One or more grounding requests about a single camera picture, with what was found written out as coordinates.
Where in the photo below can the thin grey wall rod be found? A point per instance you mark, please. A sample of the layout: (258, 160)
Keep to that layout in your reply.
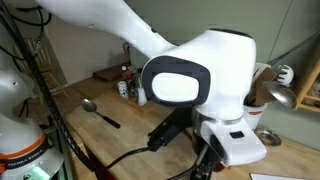
(293, 50)

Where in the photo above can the wooden shelf unit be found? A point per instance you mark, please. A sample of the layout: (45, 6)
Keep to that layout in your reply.
(308, 86)

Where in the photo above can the wooden spatula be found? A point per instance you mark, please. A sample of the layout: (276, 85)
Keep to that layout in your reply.
(263, 90)

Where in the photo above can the black table clamp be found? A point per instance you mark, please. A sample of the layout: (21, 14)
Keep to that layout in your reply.
(49, 122)

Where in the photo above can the white dotted shaker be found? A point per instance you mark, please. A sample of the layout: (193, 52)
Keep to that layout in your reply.
(123, 90)

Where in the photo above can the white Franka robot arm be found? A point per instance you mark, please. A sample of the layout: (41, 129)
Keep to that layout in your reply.
(216, 66)

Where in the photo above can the white and black pasta server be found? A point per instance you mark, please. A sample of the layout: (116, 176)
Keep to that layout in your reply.
(286, 75)

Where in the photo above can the white paper sheet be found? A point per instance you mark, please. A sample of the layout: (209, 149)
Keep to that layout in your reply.
(273, 177)

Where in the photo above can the white shaker with metal top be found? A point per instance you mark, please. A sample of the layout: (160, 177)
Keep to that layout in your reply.
(142, 97)

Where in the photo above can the metal ladle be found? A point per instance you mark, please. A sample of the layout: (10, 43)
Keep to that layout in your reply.
(281, 95)

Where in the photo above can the dark wooden board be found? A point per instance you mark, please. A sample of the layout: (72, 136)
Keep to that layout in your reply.
(106, 75)

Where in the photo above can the long wooden spoon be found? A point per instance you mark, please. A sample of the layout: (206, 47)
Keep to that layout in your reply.
(219, 166)

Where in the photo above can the white slotted spatula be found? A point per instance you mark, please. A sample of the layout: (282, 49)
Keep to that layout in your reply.
(261, 68)

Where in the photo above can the small metal dish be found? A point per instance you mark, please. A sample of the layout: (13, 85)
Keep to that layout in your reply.
(267, 137)

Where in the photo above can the wooden spindle chair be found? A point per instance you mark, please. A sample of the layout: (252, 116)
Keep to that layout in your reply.
(46, 66)

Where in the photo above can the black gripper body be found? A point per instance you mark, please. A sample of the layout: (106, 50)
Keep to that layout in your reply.
(205, 156)

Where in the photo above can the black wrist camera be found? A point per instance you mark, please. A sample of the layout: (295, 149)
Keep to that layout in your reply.
(168, 130)

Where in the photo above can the dark glass spice bottle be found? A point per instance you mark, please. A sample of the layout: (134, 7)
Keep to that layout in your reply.
(134, 86)

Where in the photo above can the wooden tray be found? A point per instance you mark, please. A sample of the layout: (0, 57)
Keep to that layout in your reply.
(133, 100)

